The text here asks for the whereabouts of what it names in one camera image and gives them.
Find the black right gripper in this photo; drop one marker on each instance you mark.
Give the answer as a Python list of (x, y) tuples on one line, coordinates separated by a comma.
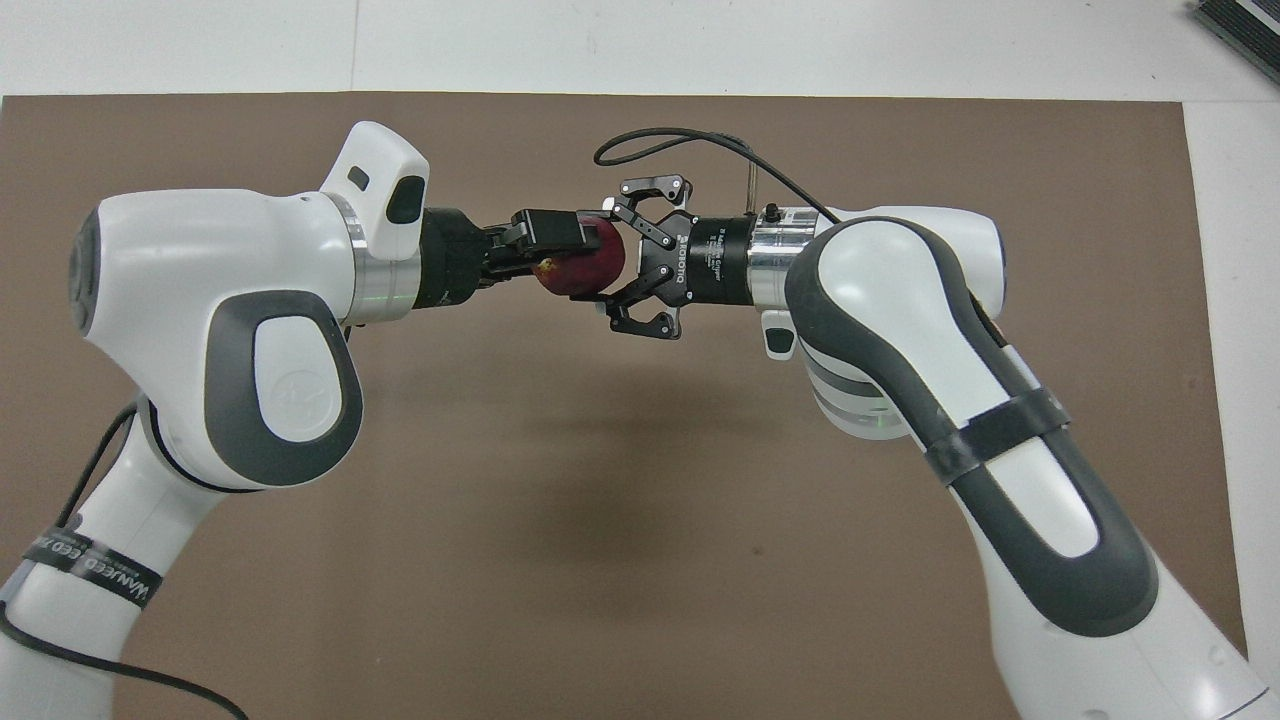
[(705, 262)]

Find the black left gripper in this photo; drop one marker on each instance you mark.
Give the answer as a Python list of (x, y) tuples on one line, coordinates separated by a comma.
[(455, 255)]

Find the red apple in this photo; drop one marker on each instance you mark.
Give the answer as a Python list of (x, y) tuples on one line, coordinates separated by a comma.
[(590, 265)]

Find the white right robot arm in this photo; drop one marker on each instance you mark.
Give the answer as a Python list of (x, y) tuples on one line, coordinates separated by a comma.
[(900, 300)]

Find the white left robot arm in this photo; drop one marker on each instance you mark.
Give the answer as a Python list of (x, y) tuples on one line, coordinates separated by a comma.
[(200, 260)]

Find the brown table mat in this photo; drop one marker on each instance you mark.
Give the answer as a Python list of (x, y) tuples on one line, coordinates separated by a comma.
[(640, 450)]

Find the dark grey ribbed device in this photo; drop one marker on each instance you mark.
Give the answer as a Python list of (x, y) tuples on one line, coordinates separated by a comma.
[(1250, 25)]

